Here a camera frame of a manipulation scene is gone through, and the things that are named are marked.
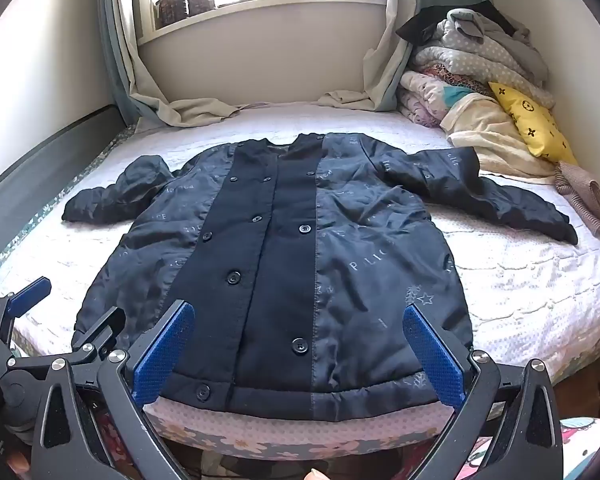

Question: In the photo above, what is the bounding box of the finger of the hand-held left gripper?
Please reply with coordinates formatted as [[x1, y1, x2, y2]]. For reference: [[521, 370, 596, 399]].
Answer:
[[0, 276, 52, 342], [71, 306, 127, 362]]

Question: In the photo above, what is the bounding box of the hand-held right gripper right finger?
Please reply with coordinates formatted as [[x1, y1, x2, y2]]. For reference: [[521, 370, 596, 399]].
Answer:
[[402, 304, 566, 480]]

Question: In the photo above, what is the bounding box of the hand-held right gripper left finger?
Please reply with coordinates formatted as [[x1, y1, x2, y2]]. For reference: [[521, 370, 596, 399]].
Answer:
[[30, 300, 197, 480]]

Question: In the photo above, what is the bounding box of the dark navy padded jacket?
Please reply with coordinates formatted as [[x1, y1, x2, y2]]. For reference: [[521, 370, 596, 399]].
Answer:
[[61, 132, 579, 412]]

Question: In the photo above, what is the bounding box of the bed with white quilted sheet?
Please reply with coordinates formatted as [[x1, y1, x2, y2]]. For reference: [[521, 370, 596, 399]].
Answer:
[[0, 100, 600, 463]]

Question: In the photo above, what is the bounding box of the cartoon print cloth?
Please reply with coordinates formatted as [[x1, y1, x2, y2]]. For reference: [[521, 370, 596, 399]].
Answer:
[[560, 416, 600, 480]]

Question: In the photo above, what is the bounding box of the pink striped knit cloth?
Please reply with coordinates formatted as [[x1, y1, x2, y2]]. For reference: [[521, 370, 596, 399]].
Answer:
[[553, 161, 600, 239]]

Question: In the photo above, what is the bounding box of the cream blanket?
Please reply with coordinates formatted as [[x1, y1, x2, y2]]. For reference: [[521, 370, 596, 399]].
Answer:
[[441, 94, 558, 177]]

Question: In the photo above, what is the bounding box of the yellow patterned pillow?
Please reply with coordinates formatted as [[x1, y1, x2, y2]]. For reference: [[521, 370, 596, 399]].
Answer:
[[487, 81, 579, 166]]

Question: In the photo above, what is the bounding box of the beige and teal curtain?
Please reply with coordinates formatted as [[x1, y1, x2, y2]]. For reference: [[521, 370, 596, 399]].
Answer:
[[316, 0, 423, 112], [97, 0, 242, 128]]

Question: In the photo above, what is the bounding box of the pink patterned folded blanket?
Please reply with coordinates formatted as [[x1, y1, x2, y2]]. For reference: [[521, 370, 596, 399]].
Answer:
[[399, 70, 493, 129]]

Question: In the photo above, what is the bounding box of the grey polka-dot quilt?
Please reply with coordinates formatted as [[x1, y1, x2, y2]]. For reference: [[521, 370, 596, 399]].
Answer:
[[412, 7, 557, 108]]

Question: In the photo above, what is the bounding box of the black cloth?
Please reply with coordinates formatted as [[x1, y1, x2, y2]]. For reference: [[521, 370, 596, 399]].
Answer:
[[396, 0, 512, 45]]

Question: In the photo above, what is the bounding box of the dark grey bed side rail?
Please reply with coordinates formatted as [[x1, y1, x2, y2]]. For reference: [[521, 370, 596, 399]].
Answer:
[[0, 104, 131, 266]]

